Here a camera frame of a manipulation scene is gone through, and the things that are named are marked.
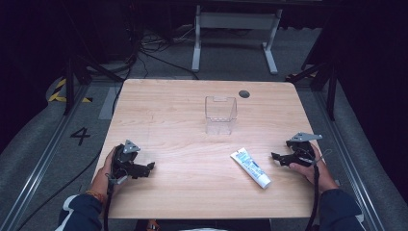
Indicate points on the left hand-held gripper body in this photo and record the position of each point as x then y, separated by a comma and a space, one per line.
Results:
123, 160

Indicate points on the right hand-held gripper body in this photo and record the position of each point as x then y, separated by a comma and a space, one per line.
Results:
301, 150

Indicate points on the person's left hand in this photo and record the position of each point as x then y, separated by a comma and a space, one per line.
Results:
103, 176

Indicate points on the person's right hand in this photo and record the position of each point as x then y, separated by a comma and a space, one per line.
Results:
316, 175

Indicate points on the white and blue toothpaste tube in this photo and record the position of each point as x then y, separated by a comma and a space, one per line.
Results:
250, 167

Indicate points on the grey floor tape patch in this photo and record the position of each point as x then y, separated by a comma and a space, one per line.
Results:
108, 103

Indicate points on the clear plastic container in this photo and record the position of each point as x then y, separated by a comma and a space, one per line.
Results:
220, 114

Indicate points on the black tripod stand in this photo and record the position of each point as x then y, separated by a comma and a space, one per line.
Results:
322, 77
75, 73

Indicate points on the yellow and black floor tape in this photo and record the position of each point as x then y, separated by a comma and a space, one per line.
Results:
57, 93

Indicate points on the metal floor rail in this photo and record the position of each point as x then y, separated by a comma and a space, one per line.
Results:
41, 157
349, 160

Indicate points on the white metal desk frame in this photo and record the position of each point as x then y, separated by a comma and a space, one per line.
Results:
235, 20

